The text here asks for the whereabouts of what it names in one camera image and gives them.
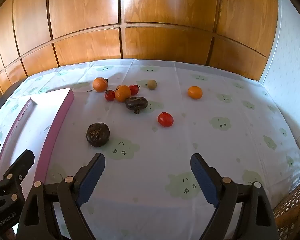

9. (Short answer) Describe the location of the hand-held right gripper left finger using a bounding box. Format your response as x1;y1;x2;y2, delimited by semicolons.
16;152;106;240

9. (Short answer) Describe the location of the pink shallow cardboard box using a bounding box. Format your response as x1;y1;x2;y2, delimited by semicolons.
0;88;75;183

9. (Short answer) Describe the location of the white tablecloth with green print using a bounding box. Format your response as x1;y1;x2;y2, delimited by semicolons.
0;59;300;240

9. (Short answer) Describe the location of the round dark water chestnut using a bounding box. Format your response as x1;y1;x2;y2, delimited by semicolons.
86;123;110;147

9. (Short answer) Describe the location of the orange tomato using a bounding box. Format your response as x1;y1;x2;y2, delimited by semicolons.
114;85;131;103
188;86;203;100

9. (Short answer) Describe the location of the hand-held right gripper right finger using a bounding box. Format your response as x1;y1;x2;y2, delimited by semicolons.
190;153;279;240

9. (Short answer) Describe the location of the oblong red cherry tomato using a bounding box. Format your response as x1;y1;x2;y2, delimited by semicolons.
157;112;174;128

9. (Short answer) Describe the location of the lumpy dark water chestnut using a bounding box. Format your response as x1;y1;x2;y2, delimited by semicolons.
125;96;149;115

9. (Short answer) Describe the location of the orange tangerine with stem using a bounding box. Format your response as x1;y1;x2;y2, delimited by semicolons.
93;77;108;93

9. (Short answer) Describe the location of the wooden wardrobe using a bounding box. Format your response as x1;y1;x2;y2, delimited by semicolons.
0;0;279;95

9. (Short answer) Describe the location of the wicker chair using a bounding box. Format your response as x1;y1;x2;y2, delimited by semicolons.
271;177;300;240

